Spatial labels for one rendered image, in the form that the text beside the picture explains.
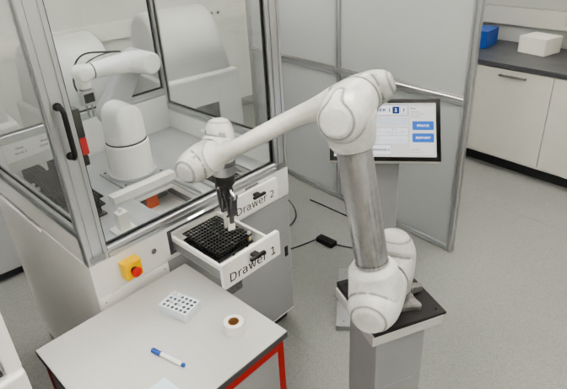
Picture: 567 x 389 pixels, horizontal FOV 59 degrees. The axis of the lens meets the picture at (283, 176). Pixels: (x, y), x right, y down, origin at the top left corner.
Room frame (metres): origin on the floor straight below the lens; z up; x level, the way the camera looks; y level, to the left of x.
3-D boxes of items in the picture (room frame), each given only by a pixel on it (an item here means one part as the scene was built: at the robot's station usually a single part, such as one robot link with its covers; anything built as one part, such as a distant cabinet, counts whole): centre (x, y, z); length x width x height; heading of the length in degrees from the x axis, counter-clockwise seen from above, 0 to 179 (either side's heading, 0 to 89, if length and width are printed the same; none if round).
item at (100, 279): (2.13, 0.68, 0.87); 1.02 x 0.95 x 0.14; 135
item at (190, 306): (1.40, 0.40, 0.78); 0.12 x 0.08 x 0.04; 59
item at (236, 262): (1.53, 0.14, 0.87); 0.29 x 0.02 x 0.11; 135
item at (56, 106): (1.45, 0.66, 1.45); 0.05 x 0.03 x 0.19; 45
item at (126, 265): (1.52, 0.59, 0.88); 0.07 x 0.05 x 0.07; 135
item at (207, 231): (1.68, 0.28, 0.87); 0.22 x 0.18 x 0.06; 45
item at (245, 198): (1.98, 0.14, 0.87); 0.29 x 0.02 x 0.11; 135
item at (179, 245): (1.68, 0.28, 0.86); 0.40 x 0.26 x 0.06; 45
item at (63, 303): (2.14, 0.67, 0.40); 1.03 x 0.95 x 0.80; 135
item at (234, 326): (1.29, 0.20, 0.78); 0.07 x 0.07 x 0.04
